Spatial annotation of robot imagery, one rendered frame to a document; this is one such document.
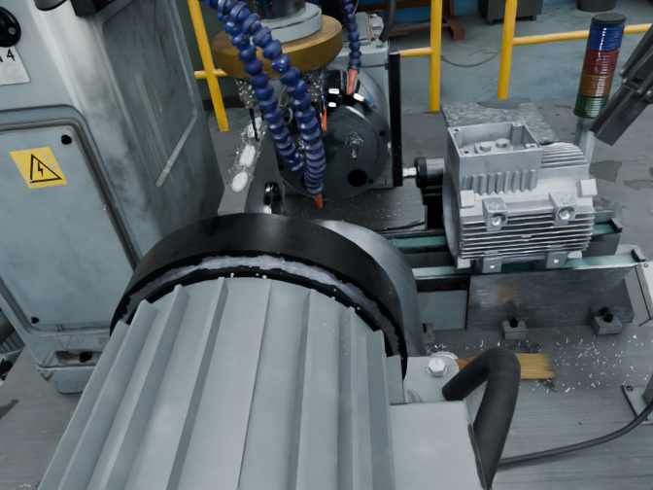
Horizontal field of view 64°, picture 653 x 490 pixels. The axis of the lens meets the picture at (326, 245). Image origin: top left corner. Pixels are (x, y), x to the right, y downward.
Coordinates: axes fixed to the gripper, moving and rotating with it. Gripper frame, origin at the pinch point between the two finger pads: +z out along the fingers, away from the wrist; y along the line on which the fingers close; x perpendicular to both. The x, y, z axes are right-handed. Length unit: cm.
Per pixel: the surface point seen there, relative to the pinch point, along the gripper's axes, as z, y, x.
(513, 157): 11.5, -1.3, -8.1
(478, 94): 78, -297, 103
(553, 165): 10.9, -3.7, -0.5
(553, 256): 21.6, 3.2, 5.3
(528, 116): 20, -61, 21
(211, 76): 116, -231, -71
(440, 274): 34.6, -0.1, -6.7
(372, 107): 22.5, -27.8, -24.4
